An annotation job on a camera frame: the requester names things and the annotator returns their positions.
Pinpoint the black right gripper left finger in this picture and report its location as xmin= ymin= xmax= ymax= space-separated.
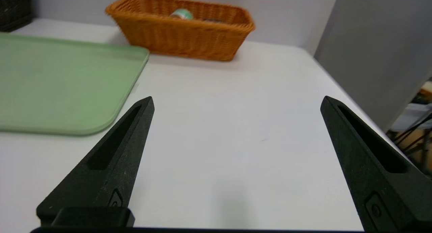
xmin=36 ymin=96 xmax=155 ymax=227

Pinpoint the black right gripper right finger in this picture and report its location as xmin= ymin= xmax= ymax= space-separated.
xmin=320 ymin=96 xmax=432 ymax=232

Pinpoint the small tin can green label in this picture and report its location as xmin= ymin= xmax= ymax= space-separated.
xmin=169 ymin=8 xmax=194 ymax=20

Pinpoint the orange wicker basket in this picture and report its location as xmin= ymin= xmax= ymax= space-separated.
xmin=105 ymin=0 xmax=256 ymax=62

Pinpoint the dark brown wicker basket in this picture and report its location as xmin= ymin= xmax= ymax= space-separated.
xmin=0 ymin=0 xmax=34 ymax=33

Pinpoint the light green plastic tray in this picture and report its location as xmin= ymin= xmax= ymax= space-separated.
xmin=0 ymin=33 xmax=150 ymax=136

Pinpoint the black floor cable bundle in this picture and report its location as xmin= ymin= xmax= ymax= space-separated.
xmin=388 ymin=113 xmax=432 ymax=156

